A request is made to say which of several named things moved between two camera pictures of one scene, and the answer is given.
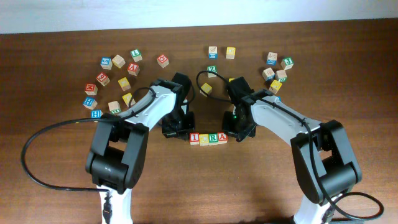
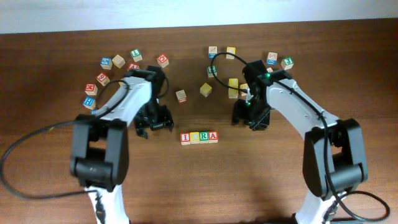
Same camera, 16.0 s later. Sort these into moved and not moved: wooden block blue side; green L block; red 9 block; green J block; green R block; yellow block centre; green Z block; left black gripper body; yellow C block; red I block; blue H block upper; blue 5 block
Moved: yellow C block; left black gripper body; red I block; green R block
Not moved: blue H block upper; wooden block blue side; green L block; green Z block; red 9 block; blue 5 block; yellow block centre; green J block
